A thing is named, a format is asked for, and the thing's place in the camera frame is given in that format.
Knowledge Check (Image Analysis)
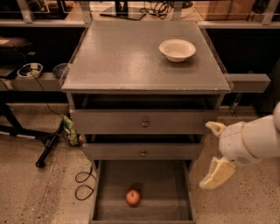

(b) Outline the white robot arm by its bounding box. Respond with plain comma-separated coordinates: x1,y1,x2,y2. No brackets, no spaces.
199,103,280,190

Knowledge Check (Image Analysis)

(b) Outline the black monitor stand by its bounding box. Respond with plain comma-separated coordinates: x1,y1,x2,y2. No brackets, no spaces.
100,0,145,21

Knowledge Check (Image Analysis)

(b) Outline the red apple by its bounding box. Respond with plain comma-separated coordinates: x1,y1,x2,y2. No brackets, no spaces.
126,189,141,206

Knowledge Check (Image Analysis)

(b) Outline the cardboard box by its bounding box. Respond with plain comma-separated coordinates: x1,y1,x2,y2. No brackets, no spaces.
194,0,255,21

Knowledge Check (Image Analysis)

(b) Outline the green snack bag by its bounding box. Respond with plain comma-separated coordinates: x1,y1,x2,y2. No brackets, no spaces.
63,115,80,146

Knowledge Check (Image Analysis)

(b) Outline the white bowl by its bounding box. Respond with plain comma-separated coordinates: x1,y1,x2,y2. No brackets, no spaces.
159,39,196,63

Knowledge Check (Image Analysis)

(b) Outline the dark bowl on shelf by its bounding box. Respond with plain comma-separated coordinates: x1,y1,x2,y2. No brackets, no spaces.
52,63,68,78

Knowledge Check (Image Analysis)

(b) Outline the black stand leg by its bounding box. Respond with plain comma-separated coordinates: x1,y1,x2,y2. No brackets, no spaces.
0,101,63,168

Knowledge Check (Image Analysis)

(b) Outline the grey drawer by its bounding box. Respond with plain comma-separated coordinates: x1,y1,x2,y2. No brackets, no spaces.
89,160,196,224
70,94,217,135
82,135,203,160

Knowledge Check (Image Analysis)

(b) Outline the bottom grey drawer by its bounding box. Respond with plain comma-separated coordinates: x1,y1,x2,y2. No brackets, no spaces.
89,160,196,224

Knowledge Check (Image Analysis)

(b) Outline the bowl with small items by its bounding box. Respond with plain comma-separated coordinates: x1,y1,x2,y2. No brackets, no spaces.
17,63,43,79

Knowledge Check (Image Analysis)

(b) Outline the grey drawer cabinet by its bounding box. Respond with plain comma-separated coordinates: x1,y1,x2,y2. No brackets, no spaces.
59,19,235,224

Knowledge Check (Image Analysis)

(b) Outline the black cable bundle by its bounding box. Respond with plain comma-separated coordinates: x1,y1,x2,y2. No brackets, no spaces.
139,0,175,20

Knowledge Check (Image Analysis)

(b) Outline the middle grey drawer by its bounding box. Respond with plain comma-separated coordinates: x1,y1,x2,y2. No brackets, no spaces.
82,135,203,160

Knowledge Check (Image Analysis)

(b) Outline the grey shelf rack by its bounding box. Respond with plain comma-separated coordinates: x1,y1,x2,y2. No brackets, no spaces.
0,0,280,94

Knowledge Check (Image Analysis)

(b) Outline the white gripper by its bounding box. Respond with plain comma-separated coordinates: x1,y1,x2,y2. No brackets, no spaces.
199,122,261,190

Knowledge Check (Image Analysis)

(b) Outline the black floor cable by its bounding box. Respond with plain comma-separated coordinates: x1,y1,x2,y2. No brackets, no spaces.
29,67,97,201

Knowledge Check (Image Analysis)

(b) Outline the top grey drawer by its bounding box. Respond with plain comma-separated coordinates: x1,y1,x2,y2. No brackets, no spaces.
70,94,217,135

